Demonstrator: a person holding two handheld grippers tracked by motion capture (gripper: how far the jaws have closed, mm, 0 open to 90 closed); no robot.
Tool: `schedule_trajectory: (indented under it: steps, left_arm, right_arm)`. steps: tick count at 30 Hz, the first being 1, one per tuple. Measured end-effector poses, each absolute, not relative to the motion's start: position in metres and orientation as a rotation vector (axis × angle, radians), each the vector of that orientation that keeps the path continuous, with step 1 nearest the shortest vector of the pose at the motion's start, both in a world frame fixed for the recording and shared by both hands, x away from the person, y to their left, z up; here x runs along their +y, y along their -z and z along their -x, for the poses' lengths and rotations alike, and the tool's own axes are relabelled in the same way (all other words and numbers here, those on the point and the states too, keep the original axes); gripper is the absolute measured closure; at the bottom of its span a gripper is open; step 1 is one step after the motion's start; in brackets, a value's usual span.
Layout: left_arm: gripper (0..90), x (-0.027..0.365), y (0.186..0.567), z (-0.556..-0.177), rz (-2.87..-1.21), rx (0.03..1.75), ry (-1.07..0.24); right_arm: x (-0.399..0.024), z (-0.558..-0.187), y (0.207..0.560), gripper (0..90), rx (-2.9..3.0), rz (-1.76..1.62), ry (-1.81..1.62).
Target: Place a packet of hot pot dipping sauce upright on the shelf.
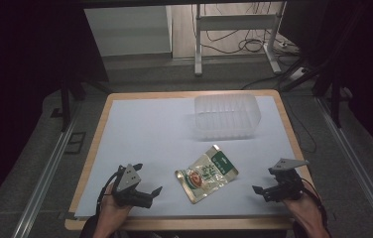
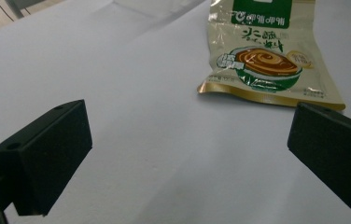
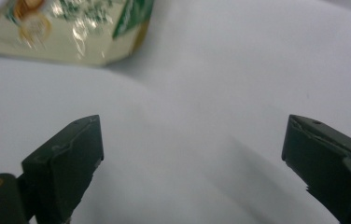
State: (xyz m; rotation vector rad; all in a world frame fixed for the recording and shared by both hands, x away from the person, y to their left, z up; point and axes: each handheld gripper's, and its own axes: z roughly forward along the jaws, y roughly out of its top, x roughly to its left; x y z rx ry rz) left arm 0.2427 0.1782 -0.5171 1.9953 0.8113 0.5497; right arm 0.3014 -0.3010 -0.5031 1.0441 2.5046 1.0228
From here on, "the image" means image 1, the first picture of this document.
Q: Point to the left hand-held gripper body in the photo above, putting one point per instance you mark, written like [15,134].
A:
[129,178]

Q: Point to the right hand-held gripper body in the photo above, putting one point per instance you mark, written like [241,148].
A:
[288,186]

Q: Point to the green and beige snack packet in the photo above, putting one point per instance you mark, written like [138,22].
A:
[206,175]

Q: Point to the clear plastic container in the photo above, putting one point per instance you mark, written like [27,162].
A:
[227,115]

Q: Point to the person's right hand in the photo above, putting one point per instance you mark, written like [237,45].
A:
[305,211]

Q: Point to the person's left hand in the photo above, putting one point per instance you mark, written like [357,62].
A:
[111,214]

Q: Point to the white table sheet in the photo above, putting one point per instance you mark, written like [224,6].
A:
[148,132]

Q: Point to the black metal stand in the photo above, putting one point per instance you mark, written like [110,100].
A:
[335,95]
[65,102]

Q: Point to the white power strip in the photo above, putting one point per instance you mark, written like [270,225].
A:
[297,74]

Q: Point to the white panel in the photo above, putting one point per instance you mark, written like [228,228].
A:
[128,31]

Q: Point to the black floor frame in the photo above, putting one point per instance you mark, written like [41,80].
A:
[75,142]

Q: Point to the grey metal floor rail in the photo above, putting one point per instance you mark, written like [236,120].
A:
[356,158]
[44,185]

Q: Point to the white metal desk frame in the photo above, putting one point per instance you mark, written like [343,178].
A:
[237,22]

